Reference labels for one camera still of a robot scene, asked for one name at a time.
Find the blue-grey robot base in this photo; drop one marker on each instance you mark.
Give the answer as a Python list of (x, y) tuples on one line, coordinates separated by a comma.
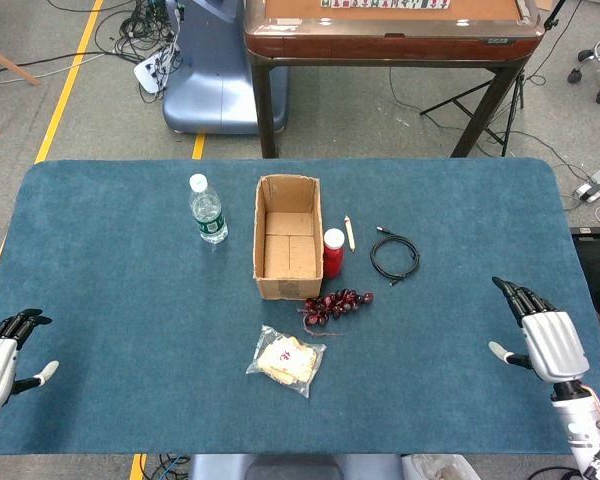
[(215, 90)]

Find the bagged sandwich snack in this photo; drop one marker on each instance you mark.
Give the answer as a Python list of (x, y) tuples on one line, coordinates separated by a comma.
[(285, 357)]

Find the black tripod stand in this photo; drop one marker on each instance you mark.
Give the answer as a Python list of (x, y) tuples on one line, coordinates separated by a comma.
[(519, 95)]

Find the grey-blue robot torso base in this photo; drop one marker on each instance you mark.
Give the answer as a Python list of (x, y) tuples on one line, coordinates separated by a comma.
[(290, 467)]

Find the blue table mat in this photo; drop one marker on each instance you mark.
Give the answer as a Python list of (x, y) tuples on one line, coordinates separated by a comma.
[(130, 300)]

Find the white mahjong tile row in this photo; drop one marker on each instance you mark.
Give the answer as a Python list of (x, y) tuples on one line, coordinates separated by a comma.
[(380, 4)]

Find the grey floor power strip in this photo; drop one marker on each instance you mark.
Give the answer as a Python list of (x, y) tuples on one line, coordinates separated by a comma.
[(597, 182)]

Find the red ketchup bottle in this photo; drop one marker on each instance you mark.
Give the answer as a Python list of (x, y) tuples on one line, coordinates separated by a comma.
[(333, 260)]

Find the brown mahjong table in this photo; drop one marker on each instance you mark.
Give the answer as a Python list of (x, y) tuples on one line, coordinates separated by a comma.
[(380, 47)]

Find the clear water bottle green label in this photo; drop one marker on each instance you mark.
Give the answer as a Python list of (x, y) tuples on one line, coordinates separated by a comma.
[(207, 215)]

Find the open cardboard box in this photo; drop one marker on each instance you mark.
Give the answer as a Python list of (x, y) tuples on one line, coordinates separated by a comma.
[(287, 287)]

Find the white power strip with plugs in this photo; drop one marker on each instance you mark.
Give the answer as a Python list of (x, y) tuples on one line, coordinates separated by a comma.
[(147, 75)]

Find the white plastic bin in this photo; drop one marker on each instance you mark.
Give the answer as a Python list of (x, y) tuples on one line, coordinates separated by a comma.
[(440, 470)]

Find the dark red grape bunch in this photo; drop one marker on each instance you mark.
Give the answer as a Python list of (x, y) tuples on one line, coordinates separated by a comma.
[(335, 302)]

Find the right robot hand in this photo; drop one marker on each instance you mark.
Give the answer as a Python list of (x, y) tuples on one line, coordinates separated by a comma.
[(555, 345)]

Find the wooden easel legs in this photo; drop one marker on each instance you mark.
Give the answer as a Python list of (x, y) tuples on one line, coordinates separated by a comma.
[(10, 64)]

